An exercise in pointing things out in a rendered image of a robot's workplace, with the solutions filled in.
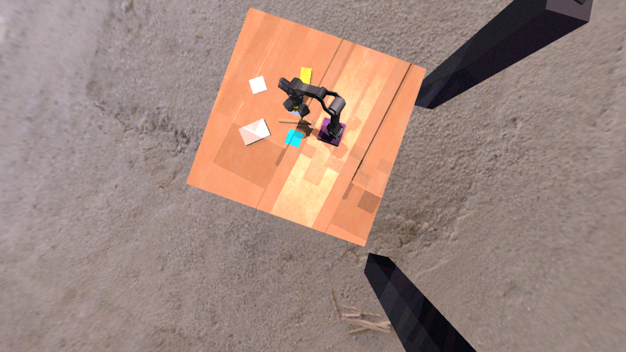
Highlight yellow block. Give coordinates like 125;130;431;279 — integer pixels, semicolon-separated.
300;67;312;85

